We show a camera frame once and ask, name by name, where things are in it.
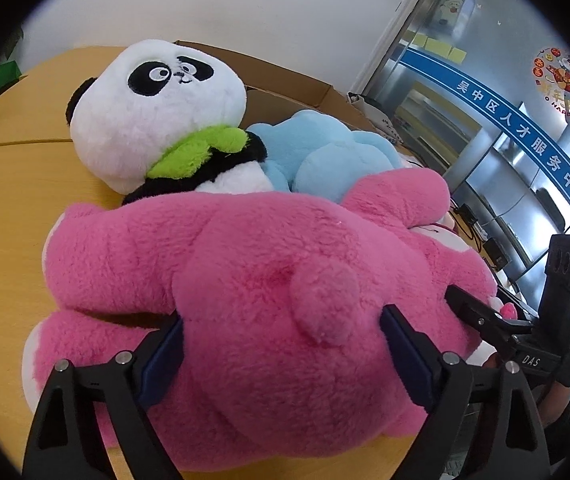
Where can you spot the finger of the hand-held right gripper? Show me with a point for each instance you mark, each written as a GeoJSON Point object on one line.
{"type": "Point", "coordinates": [472, 305]}
{"type": "Point", "coordinates": [490, 342]}

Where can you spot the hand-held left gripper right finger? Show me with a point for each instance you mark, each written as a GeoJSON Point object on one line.
{"type": "Point", "coordinates": [407, 360]}

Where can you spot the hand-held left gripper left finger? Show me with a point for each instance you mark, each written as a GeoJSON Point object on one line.
{"type": "Point", "coordinates": [165, 360]}

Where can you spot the pink plush bear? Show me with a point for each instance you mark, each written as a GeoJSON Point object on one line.
{"type": "Point", "coordinates": [265, 260]}

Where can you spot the light blue plush toy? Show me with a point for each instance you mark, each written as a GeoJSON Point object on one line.
{"type": "Point", "coordinates": [325, 160]}

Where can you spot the panda plush toy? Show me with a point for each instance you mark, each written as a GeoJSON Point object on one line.
{"type": "Point", "coordinates": [155, 120]}

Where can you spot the large cardboard box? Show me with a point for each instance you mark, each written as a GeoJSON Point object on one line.
{"type": "Point", "coordinates": [290, 85]}

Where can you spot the person's right forearm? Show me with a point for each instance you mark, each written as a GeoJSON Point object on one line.
{"type": "Point", "coordinates": [560, 425]}

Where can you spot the black power adapter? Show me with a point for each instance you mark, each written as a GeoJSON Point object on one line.
{"type": "Point", "coordinates": [496, 255]}

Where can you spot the blue band on glass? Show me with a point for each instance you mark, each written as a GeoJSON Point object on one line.
{"type": "Point", "coordinates": [515, 130]}

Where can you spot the red round window sticker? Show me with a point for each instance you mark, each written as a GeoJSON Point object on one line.
{"type": "Point", "coordinates": [565, 85]}

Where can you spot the grey cloth bag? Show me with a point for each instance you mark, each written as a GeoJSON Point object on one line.
{"type": "Point", "coordinates": [372, 110]}

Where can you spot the yellow sticky note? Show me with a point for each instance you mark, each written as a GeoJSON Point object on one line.
{"type": "Point", "coordinates": [437, 46]}
{"type": "Point", "coordinates": [419, 40]}
{"type": "Point", "coordinates": [457, 54]}

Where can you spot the cartoon poster on glass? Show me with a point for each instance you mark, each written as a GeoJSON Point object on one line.
{"type": "Point", "coordinates": [457, 7]}

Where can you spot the green tablecloth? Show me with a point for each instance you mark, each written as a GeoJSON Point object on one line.
{"type": "Point", "coordinates": [2, 74]}

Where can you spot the metal partition frame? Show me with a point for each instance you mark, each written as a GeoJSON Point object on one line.
{"type": "Point", "coordinates": [390, 40]}

